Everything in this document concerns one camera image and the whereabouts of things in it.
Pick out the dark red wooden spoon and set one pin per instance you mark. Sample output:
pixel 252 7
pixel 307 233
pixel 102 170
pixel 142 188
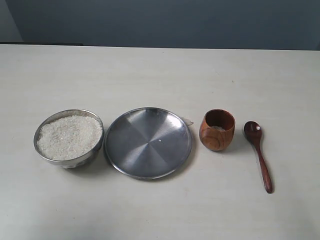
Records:
pixel 253 133

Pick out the steel bowl of rice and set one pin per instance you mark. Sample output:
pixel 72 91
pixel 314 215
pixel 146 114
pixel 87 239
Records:
pixel 69 138

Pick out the round steel plate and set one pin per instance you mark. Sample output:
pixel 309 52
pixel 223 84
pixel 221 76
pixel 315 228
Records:
pixel 147 143

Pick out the clear tape piece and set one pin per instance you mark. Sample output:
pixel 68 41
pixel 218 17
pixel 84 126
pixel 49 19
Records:
pixel 188 122

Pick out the brown wooden cup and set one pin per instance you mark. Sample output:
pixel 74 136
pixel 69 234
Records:
pixel 217 129

